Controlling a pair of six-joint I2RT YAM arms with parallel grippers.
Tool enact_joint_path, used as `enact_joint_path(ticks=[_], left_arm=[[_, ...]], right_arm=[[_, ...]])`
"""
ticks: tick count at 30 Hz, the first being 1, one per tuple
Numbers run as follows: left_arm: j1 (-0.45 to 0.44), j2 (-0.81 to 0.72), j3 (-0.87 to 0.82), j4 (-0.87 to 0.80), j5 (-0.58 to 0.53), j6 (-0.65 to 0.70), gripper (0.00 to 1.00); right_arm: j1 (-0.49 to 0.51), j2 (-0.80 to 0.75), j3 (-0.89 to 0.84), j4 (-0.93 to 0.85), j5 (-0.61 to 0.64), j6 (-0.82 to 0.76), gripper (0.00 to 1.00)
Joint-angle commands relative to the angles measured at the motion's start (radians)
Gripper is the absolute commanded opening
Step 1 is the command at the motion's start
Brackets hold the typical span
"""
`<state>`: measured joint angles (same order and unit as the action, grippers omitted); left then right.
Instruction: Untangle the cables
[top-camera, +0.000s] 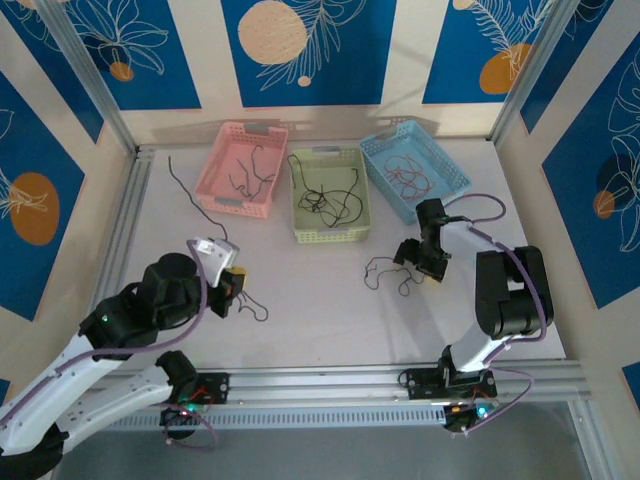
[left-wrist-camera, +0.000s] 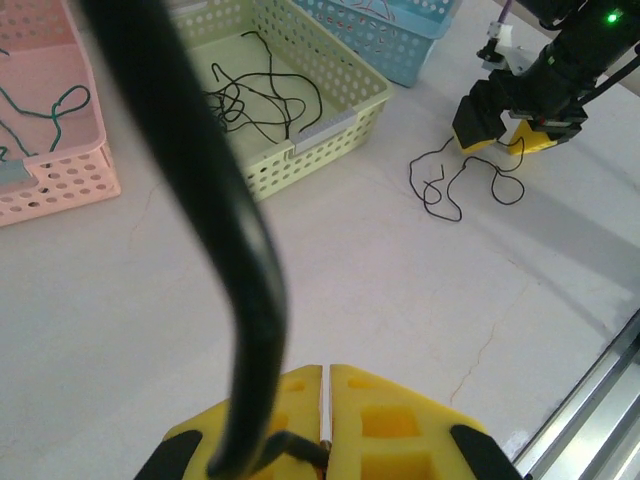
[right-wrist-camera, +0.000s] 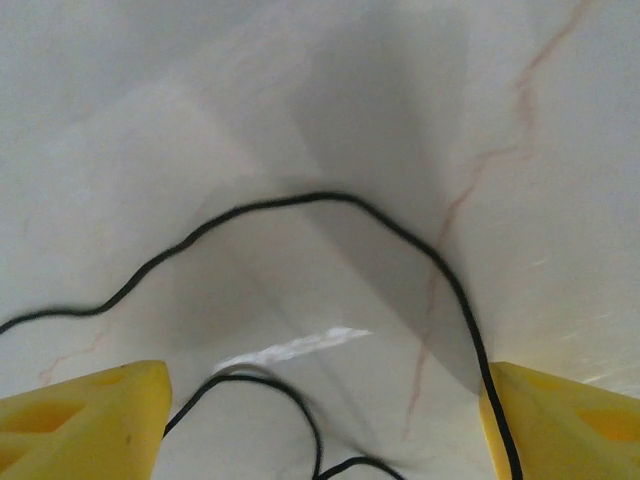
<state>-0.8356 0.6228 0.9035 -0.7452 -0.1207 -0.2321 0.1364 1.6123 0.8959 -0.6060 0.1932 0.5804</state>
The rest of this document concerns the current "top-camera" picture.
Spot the grey slotted cable duct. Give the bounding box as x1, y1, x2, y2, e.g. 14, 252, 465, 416
107, 405, 451, 432

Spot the aluminium frame post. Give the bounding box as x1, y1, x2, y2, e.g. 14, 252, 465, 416
34, 0, 146, 161
487, 0, 614, 146

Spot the pink plastic basket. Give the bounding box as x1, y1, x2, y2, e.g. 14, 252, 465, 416
193, 121, 290, 221

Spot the thin orange cable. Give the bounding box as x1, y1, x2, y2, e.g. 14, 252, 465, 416
394, 157, 437, 202

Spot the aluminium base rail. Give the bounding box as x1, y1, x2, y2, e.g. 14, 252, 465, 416
99, 363, 594, 407

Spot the blue plastic basket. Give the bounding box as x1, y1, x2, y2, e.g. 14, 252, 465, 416
358, 119, 474, 225

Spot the thin grey-green cable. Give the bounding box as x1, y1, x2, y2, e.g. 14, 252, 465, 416
247, 143, 277, 199

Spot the green plastic basket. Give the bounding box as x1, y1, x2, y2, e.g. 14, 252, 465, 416
289, 144, 372, 245

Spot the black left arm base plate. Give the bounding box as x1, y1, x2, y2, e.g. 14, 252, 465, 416
192, 372, 231, 405

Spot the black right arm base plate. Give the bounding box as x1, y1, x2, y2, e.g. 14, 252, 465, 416
402, 367, 499, 401

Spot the thin red cable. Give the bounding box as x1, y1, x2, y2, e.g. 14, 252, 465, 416
382, 154, 426, 199

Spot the circuit board with green light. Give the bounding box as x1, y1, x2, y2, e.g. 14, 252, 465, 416
159, 398, 207, 426
442, 399, 500, 435

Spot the long thin black cable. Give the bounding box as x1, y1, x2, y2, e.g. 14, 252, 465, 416
286, 153, 326, 211

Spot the coloured wires pile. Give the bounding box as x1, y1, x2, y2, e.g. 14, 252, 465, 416
363, 255, 431, 298

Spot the aluminium side rail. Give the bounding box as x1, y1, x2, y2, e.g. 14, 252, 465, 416
79, 147, 155, 341
567, 389, 609, 480

